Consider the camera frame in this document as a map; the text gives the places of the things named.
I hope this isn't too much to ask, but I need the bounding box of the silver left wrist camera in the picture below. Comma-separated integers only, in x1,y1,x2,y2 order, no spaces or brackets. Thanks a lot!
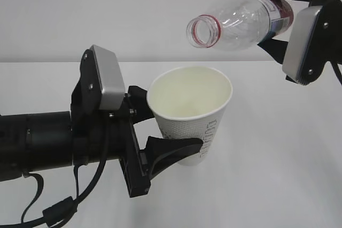
80,45,126,114

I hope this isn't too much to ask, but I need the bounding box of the white paper cup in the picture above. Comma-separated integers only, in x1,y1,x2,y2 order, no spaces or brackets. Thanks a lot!
146,66,233,166

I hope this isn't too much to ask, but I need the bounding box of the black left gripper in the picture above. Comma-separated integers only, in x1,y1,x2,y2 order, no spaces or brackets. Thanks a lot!
71,85,204,199

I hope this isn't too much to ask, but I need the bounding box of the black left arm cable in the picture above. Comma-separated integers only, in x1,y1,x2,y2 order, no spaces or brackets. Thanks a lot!
20,131,110,228

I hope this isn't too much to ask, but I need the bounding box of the clear plastic water bottle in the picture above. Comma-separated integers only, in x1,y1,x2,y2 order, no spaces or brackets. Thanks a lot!
186,0,294,51

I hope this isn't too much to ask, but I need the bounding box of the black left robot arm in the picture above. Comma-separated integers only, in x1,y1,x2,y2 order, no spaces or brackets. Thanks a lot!
1,86,203,198

